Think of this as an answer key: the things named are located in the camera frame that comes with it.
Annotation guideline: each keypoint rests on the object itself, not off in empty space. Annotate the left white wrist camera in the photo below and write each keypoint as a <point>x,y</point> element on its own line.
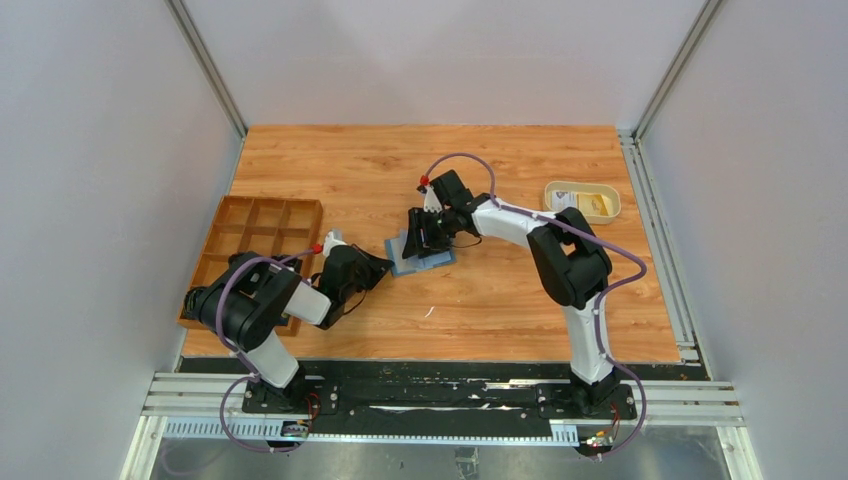
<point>333,238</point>

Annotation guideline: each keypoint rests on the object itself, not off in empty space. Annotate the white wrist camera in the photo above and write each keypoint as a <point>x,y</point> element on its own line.
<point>431,202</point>
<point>333,238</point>

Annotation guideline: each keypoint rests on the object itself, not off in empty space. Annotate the cream oval plastic tray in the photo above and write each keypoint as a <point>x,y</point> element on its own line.
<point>612,198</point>

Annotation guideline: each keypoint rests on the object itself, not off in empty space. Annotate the left aluminium corner post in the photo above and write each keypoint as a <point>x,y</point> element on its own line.
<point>203,57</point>

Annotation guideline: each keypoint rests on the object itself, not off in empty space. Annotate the card lying in tray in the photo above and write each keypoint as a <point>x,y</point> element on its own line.
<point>561,199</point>

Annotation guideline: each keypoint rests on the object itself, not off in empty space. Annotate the blue card holder wallet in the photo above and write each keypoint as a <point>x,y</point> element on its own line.
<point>414,264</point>

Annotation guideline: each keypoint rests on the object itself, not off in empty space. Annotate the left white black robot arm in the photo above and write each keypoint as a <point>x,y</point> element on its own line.
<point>245,304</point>

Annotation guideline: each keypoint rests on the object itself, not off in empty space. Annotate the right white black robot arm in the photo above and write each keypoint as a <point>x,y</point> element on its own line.
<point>572,269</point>

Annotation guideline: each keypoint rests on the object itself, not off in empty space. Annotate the gold VIP card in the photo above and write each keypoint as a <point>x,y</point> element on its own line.
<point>593,204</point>

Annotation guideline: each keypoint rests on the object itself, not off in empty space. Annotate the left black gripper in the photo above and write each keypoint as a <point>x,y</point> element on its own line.
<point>361,270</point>

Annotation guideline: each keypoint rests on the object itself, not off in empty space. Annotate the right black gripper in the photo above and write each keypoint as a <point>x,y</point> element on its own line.
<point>423,230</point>

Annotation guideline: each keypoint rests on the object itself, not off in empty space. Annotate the right aluminium corner post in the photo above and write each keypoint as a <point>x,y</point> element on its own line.
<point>700,26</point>

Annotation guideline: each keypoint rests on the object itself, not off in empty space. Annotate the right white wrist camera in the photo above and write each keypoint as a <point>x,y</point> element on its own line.
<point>431,202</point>

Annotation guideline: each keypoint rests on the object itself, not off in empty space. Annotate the aluminium corner post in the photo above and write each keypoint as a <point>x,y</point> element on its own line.
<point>700,26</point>
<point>203,57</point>

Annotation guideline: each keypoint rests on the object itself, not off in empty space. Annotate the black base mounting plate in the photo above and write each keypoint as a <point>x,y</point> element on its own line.
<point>471,400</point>

